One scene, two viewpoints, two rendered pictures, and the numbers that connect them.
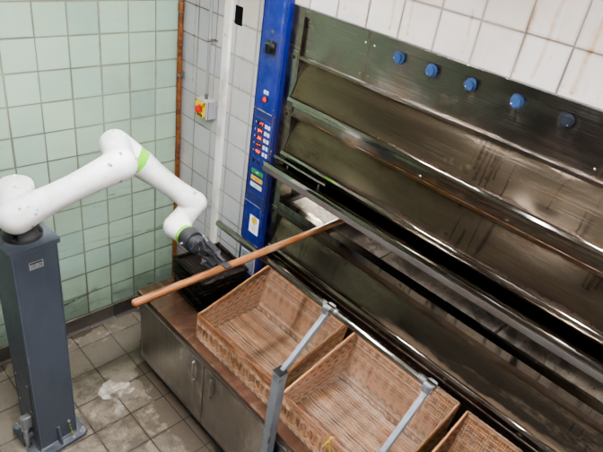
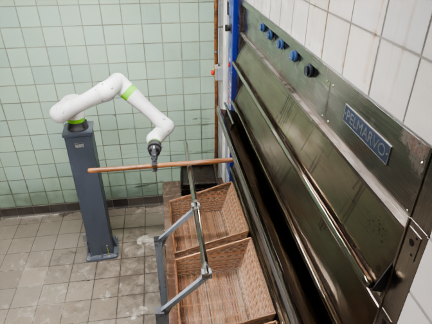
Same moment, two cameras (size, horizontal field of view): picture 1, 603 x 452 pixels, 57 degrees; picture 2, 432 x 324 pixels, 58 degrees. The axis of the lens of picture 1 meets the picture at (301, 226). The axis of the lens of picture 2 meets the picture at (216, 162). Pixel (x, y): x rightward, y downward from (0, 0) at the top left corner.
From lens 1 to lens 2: 141 cm
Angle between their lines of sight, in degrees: 34
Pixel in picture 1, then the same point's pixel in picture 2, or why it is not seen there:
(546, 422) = not seen: outside the picture
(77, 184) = (81, 99)
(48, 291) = (88, 162)
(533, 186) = (299, 129)
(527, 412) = not seen: outside the picture
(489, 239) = (288, 175)
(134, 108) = (184, 71)
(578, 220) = (311, 161)
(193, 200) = (161, 123)
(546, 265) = (306, 202)
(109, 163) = (96, 89)
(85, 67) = (152, 43)
